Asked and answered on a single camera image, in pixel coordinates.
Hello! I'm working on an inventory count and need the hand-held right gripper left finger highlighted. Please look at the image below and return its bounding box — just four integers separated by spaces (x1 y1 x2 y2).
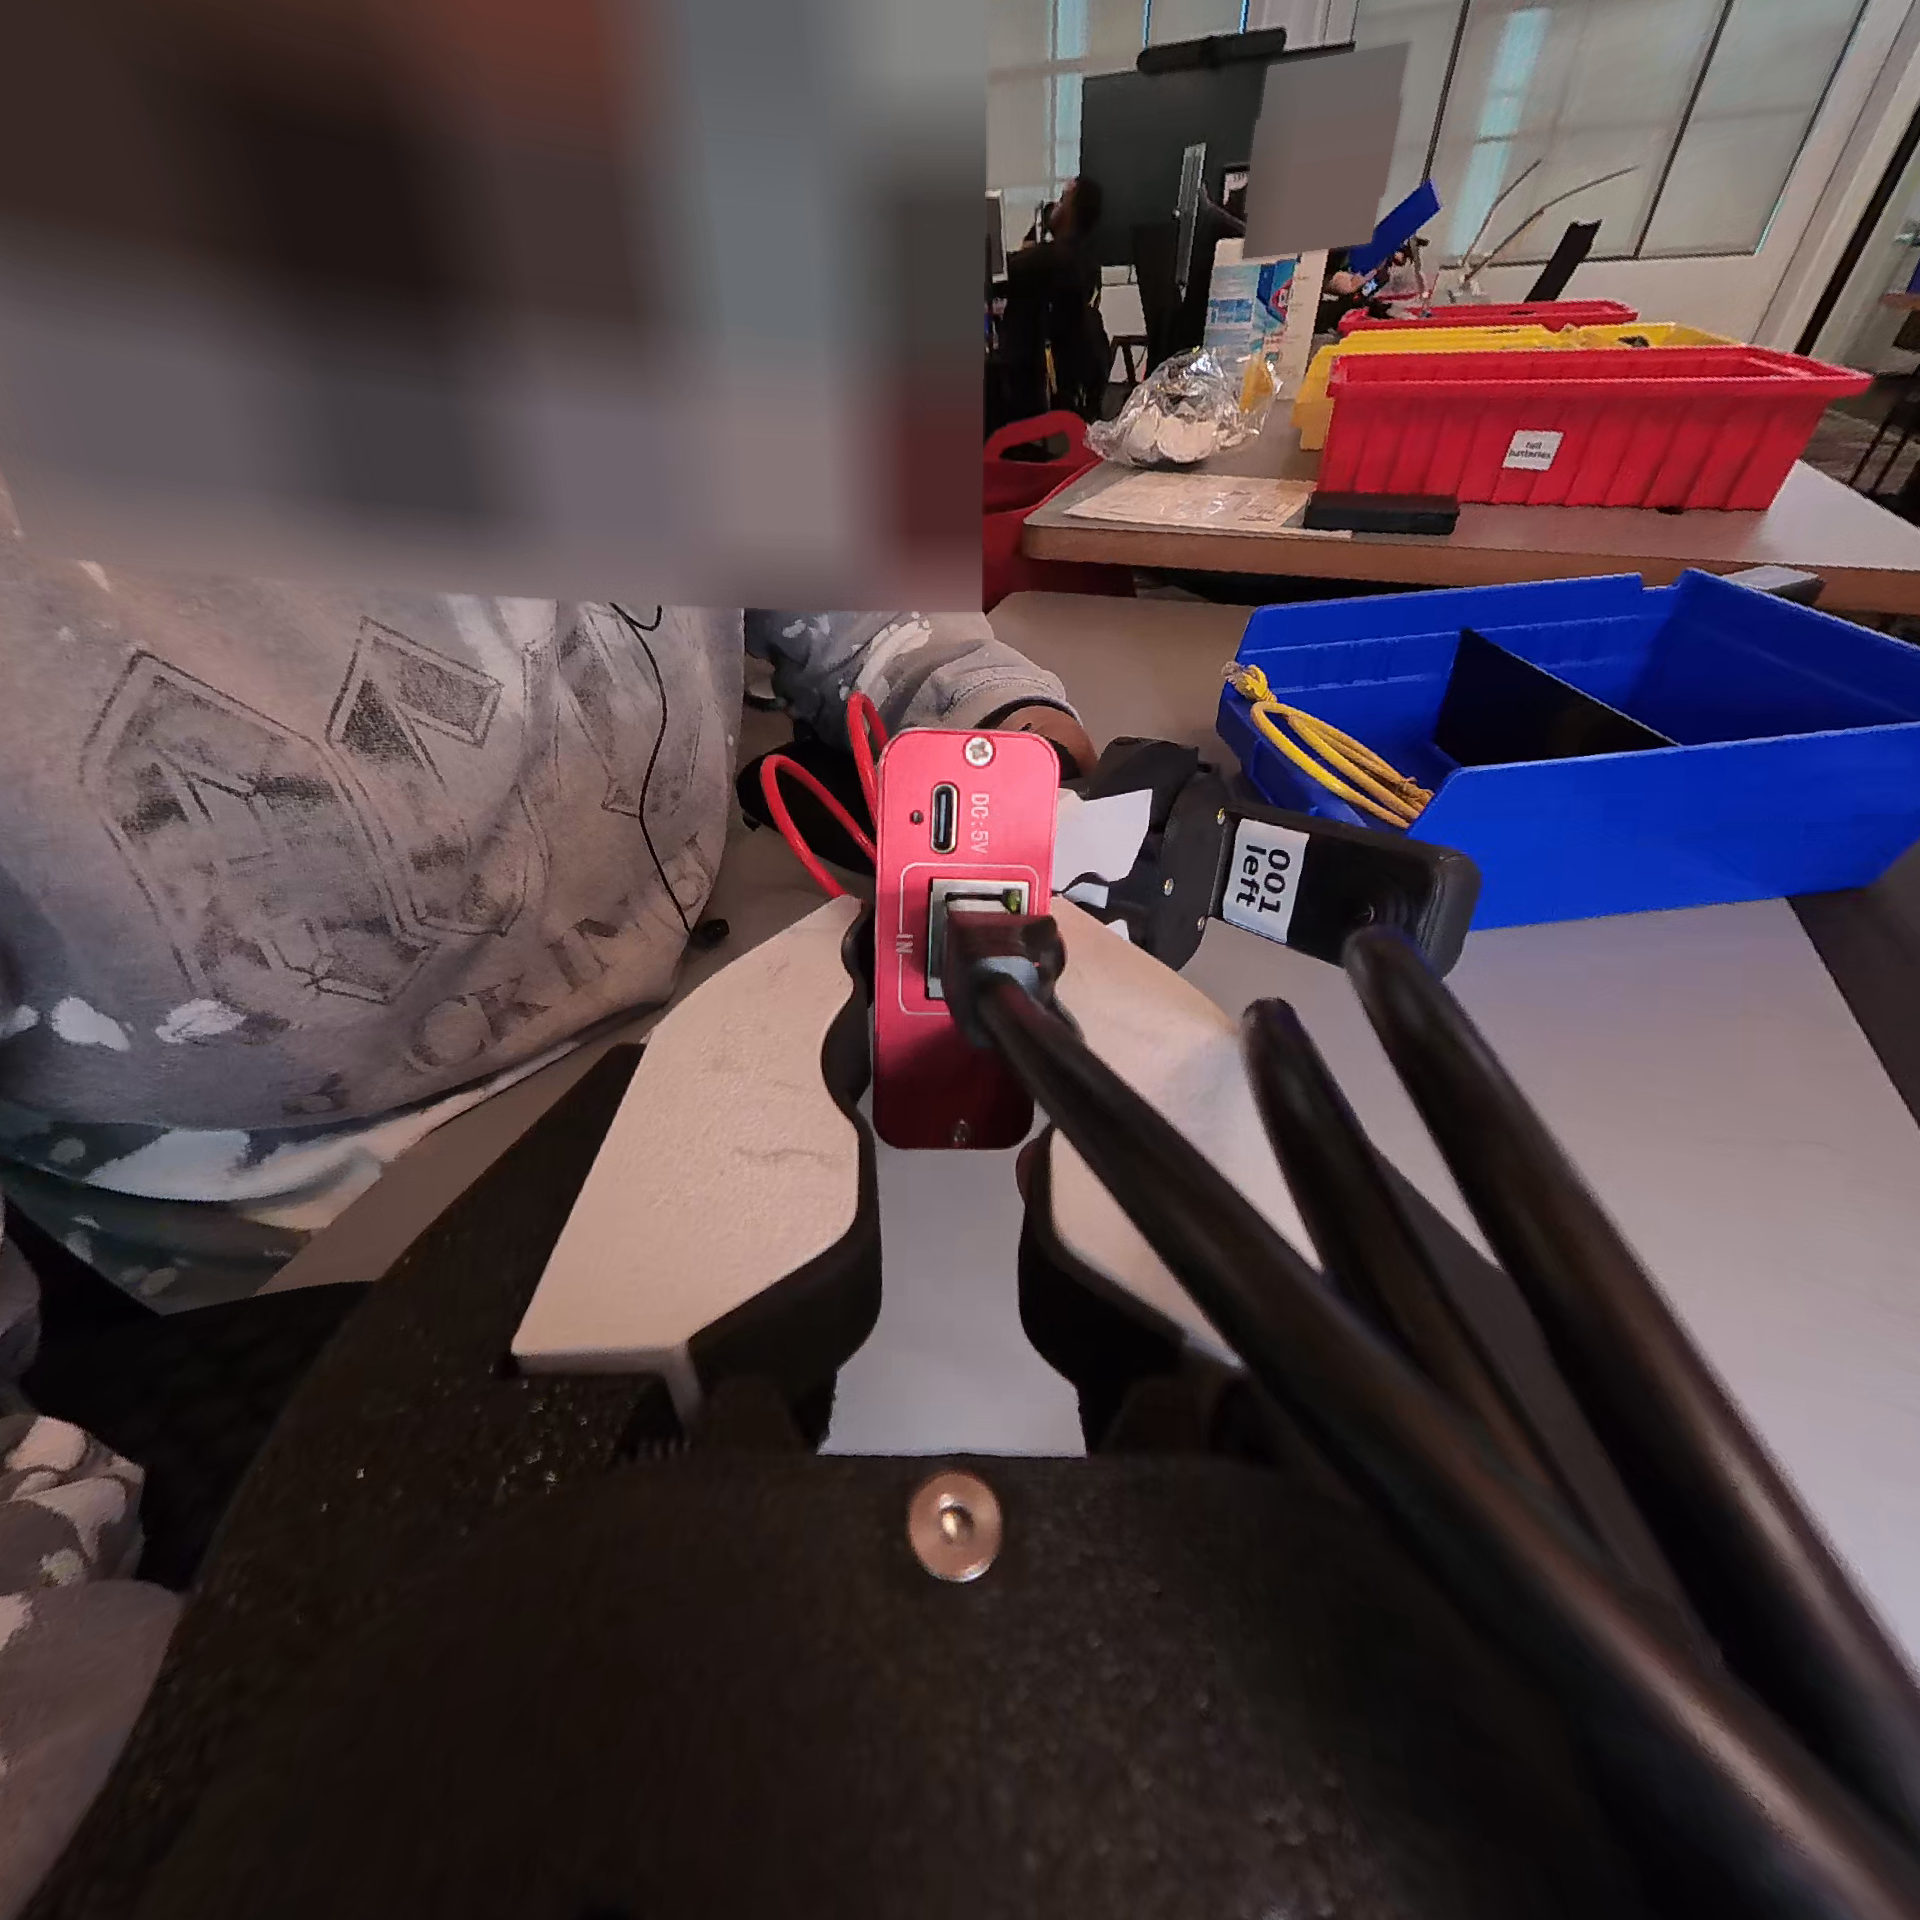
510 896 886 1391

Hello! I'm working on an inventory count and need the person's grey patterned sweatshirt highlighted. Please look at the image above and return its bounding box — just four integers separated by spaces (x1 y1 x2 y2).
0 472 753 1920

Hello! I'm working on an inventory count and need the yellow storage bin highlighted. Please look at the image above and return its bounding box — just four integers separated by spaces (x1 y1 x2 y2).
1294 322 1742 448

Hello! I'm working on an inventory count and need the red bin with white label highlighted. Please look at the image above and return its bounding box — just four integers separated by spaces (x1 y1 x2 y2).
1319 347 1875 512

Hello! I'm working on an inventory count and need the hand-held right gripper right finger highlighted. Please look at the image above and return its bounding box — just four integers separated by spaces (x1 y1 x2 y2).
1018 896 1322 1360

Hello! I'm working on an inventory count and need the black flat block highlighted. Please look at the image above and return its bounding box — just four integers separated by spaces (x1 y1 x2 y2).
1304 490 1462 538

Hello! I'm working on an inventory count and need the yellow ethernet cable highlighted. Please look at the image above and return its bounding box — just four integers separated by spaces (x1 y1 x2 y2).
1224 660 1439 831

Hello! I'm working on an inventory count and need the crumpled foil bag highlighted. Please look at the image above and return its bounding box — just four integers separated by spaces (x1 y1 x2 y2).
1089 347 1248 464

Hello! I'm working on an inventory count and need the person's left forearm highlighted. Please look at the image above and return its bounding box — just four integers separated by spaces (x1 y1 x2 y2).
745 608 1087 753

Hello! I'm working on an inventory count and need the background work table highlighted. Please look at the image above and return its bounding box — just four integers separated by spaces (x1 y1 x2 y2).
1021 404 1920 618

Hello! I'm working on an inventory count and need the black bin divider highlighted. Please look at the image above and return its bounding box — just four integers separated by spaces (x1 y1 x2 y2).
1431 627 1682 770

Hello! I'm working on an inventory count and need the red cable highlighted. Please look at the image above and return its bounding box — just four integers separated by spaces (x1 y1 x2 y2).
758 691 890 904

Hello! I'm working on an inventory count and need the dark display screen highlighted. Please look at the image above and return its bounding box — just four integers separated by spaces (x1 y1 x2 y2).
1079 30 1289 272

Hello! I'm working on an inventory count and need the printed paper sheet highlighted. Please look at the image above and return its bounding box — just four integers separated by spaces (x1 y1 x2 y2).
1066 472 1319 530

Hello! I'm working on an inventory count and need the red metal ethernet adapter box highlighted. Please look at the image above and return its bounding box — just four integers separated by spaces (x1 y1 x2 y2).
873 729 1066 1153

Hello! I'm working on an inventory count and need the thin black cord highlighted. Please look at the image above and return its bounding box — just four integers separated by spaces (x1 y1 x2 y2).
609 600 731 952

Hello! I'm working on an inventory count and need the black ethernet cable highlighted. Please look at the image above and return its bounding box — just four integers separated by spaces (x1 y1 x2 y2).
933 900 1920 1920

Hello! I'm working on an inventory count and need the blue plastic bin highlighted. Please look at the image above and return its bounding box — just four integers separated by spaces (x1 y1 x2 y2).
1216 570 1920 935

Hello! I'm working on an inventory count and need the white blue wipes canister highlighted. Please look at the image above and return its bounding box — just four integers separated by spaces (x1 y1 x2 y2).
1208 256 1309 378

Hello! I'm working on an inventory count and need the plain red storage bin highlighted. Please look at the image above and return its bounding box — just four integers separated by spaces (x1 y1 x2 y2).
1336 300 1642 342

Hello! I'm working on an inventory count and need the red plastic chair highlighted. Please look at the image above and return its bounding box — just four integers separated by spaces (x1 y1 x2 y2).
983 412 1104 608

